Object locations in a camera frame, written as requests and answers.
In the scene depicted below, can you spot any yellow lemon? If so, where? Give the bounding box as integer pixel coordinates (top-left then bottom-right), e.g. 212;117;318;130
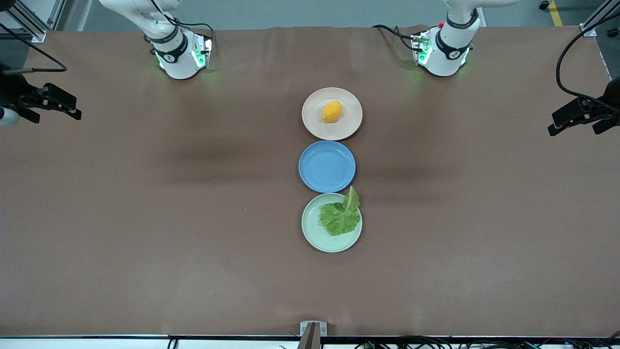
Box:
321;100;343;123

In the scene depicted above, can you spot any green lettuce leaf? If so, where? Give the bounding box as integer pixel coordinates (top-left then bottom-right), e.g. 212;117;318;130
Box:
319;186;362;237

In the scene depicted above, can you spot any brown table cover sheet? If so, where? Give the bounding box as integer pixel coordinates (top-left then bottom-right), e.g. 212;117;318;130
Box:
0;25;620;338

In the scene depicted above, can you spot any beige round plate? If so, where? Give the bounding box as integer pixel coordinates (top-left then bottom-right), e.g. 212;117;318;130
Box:
301;87;363;142

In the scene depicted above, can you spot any blue round plate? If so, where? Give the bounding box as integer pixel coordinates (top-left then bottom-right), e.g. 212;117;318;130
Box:
298;141;357;193

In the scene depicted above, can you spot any pale green round plate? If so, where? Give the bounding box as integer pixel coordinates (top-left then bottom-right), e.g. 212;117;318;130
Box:
301;193;363;254

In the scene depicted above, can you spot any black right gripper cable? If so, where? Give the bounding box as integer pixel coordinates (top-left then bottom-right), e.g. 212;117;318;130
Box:
0;22;68;76

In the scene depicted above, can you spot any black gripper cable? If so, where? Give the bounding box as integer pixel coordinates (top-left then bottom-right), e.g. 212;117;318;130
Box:
0;22;68;76
555;18;620;115

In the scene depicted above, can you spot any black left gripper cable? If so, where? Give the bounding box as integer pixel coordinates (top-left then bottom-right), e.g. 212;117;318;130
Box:
555;18;620;115

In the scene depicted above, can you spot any aluminium frame profile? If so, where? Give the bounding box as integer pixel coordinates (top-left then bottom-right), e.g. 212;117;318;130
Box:
580;0;620;38
0;0;66;44

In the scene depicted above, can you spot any black right arm base cable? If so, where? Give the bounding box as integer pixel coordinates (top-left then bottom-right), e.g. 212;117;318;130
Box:
149;0;217;49

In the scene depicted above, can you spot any black arm base cable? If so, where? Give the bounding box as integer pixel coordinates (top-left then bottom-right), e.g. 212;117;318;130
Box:
372;23;418;52
149;0;217;49

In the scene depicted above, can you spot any black left arm base cable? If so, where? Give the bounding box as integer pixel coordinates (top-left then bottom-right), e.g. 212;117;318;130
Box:
372;23;418;52

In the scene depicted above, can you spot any grey metal camera mount bracket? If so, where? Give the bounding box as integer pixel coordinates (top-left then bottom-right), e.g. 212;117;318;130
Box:
296;320;328;349

